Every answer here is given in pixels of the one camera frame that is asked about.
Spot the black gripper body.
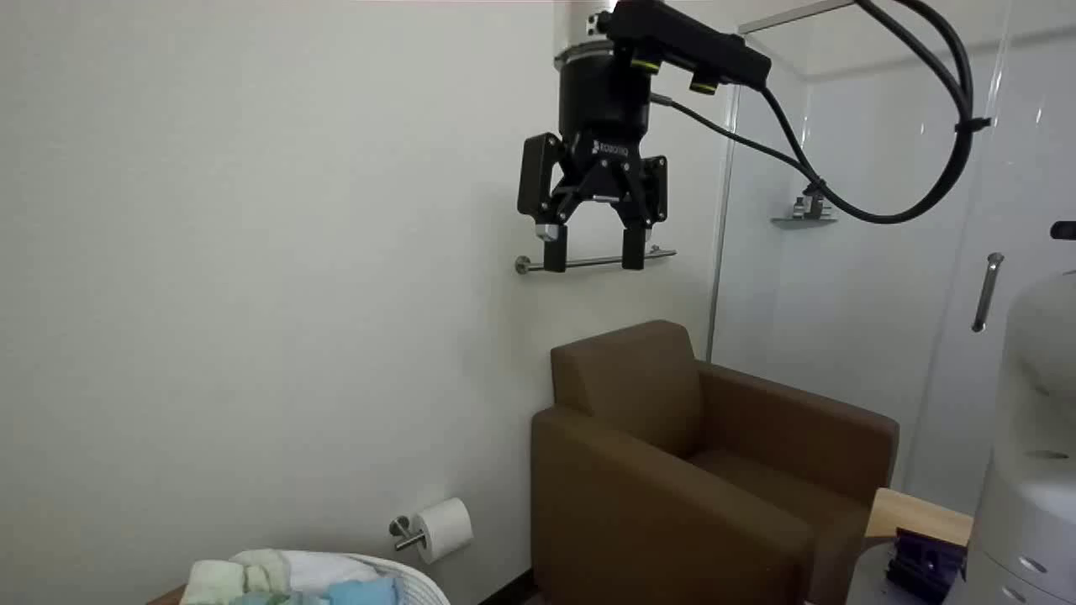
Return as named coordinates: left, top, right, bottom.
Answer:
left=550, top=38, right=657, bottom=218

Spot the brown armchair couch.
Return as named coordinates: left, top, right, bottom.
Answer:
left=528, top=318, right=902, bottom=605

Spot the white laundry basket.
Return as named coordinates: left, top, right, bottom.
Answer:
left=332, top=551, right=454, bottom=605

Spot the white and blue towel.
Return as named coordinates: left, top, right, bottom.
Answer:
left=265, top=550, right=409, bottom=605

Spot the metal shower shelf fixture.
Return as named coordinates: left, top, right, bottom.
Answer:
left=767, top=183, right=842, bottom=232

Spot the white toilet paper roll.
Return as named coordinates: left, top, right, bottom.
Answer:
left=413, top=494, right=478, bottom=564

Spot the chrome toilet paper holder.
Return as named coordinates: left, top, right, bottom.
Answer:
left=387, top=510, right=432, bottom=554

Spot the light wooden board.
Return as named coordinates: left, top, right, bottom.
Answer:
left=862, top=486, right=975, bottom=554

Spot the dark purple clamp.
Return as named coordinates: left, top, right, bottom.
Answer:
left=884, top=529, right=970, bottom=605

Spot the metal wall grab bar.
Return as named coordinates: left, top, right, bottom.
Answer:
left=512, top=247, right=678, bottom=280

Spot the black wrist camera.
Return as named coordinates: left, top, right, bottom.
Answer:
left=595, top=0, right=777, bottom=98

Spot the glass shower enclosure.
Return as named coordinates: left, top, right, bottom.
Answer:
left=703, top=0, right=1076, bottom=522

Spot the metal shower door handle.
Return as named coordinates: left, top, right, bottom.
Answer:
left=970, top=250, right=1009, bottom=337

